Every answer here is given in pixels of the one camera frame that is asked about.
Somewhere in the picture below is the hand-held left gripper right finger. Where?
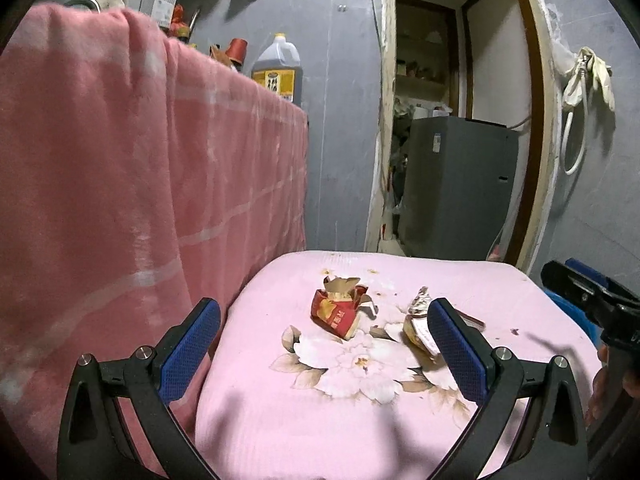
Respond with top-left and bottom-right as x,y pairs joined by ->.
426,297 -> 590,480

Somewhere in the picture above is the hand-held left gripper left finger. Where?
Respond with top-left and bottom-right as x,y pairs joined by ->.
57,296 -> 223,480

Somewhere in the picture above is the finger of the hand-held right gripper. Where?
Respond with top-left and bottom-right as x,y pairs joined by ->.
541,260 -> 613,331
565,258 -> 640,308

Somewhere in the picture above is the yellow label wrapper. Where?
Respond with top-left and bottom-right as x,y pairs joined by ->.
402,286 -> 443,358

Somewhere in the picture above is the red packet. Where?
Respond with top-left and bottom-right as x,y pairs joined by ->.
311,275 -> 376,342

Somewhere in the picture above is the person's right hand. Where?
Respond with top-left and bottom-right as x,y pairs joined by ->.
589,345 -> 608,428

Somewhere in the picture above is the blue plastic basin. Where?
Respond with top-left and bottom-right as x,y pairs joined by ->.
545,285 -> 598,346

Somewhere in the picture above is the pink floral cloth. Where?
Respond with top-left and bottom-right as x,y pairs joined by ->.
194,250 -> 601,480

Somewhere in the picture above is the grey washing machine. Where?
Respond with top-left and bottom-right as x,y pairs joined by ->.
400,116 -> 520,261

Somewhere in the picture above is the pink checked towel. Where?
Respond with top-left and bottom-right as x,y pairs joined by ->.
0,2 -> 309,478

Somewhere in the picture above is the wooden storage shelf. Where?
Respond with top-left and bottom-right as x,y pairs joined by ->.
395,0 -> 458,111

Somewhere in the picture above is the large oil bottle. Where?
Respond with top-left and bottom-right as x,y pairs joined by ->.
251,33 -> 304,104

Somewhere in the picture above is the red hanging bag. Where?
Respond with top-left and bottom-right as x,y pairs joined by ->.
170,4 -> 193,36

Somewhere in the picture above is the metal utensil holder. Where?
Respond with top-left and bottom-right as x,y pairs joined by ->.
139,0 -> 178,26

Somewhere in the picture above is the wooden door frame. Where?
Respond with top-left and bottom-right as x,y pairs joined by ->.
365,0 -> 563,273

